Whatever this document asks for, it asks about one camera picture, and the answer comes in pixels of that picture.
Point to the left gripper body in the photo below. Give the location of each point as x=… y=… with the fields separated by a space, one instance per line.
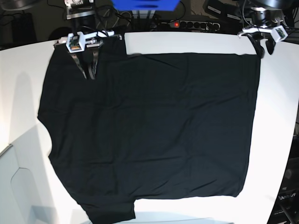
x=254 y=30

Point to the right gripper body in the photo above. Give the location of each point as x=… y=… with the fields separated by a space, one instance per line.
x=95 y=39

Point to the black T-shirt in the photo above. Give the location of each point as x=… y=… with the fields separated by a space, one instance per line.
x=160 y=126

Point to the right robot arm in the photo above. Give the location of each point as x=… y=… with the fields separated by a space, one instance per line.
x=83 y=15

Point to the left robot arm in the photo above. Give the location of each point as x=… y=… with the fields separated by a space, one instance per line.
x=264 y=19

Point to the blue box overhead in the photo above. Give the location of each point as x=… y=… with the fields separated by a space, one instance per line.
x=160 y=5

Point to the black power adapter brick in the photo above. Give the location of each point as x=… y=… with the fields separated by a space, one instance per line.
x=223 y=11

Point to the black box with OpenArm label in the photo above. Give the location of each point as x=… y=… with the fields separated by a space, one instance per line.
x=286 y=207

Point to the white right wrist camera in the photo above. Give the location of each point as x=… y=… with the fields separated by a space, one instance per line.
x=75 y=43

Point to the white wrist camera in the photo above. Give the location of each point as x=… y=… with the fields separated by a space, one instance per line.
x=279 y=33
x=75 y=43

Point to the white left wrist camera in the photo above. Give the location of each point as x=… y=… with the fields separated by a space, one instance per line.
x=279 y=33

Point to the white power strip red switch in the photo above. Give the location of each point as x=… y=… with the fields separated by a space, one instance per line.
x=192 y=26

